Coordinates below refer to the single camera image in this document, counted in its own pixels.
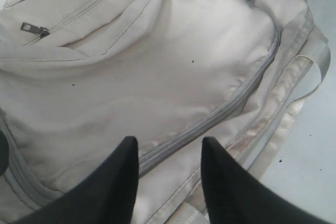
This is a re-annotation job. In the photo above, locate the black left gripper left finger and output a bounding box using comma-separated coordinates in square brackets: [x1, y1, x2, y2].
[17, 136, 139, 223]

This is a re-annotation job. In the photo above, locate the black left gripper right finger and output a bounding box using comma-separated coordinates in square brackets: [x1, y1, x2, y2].
[201, 137, 325, 224]

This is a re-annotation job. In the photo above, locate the beige fabric duffel bag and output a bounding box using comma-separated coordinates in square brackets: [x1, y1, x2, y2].
[1, 0, 330, 223]

